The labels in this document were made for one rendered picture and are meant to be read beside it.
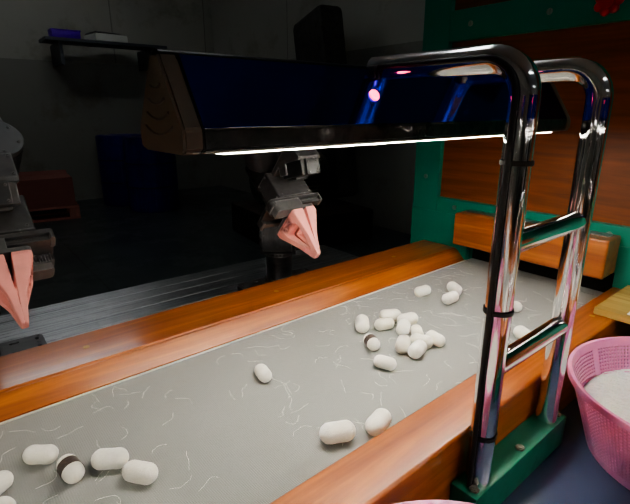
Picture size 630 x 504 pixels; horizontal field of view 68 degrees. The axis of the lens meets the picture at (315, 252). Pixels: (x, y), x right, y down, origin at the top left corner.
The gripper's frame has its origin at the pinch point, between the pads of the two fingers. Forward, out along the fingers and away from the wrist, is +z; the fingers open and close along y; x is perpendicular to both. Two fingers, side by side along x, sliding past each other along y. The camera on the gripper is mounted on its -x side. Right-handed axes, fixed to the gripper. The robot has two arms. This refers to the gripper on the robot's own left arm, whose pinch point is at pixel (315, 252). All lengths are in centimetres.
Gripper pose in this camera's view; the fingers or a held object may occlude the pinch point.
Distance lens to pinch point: 74.1
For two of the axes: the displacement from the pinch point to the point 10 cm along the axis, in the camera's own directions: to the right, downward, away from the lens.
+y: 7.7, -1.9, 6.1
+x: -4.1, 5.8, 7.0
